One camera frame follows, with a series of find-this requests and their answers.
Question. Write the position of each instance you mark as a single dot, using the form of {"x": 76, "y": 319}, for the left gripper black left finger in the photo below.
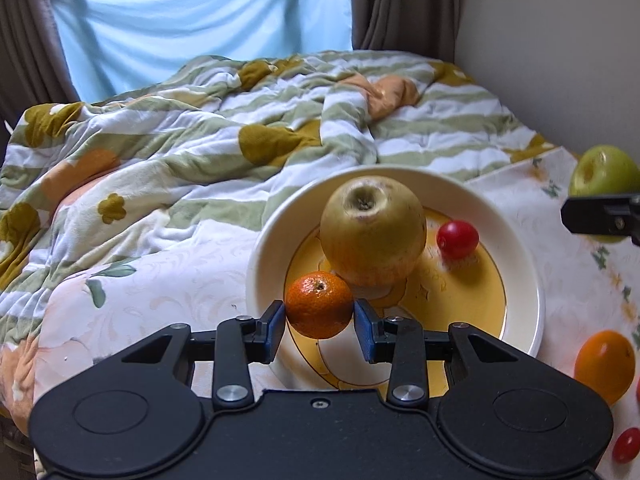
{"x": 232, "y": 347}

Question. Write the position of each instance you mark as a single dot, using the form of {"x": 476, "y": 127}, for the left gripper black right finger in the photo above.
{"x": 404, "y": 344}

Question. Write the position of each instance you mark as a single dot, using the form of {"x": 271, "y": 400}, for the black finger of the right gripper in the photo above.
{"x": 603, "y": 215}

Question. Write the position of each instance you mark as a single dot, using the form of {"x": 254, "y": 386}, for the green apple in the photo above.
{"x": 604, "y": 170}

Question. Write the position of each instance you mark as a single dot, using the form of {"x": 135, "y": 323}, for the large yellow pear apple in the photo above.
{"x": 373, "y": 231}

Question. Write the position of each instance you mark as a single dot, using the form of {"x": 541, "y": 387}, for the red cherry tomato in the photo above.
{"x": 627, "y": 446}
{"x": 457, "y": 239}

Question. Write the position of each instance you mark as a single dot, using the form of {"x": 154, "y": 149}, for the orange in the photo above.
{"x": 606, "y": 363}

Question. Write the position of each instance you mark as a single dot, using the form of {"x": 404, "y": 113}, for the floral striped duvet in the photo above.
{"x": 122, "y": 216}

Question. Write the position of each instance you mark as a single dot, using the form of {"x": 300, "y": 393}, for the brown curtain right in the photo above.
{"x": 424, "y": 27}

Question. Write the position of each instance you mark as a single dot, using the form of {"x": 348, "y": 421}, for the brown curtain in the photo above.
{"x": 33, "y": 65}
{"x": 424, "y": 27}

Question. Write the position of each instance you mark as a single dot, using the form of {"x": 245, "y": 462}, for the light blue window cloth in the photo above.
{"x": 114, "y": 46}

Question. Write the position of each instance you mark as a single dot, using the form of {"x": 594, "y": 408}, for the brown curtain left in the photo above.
{"x": 33, "y": 65}

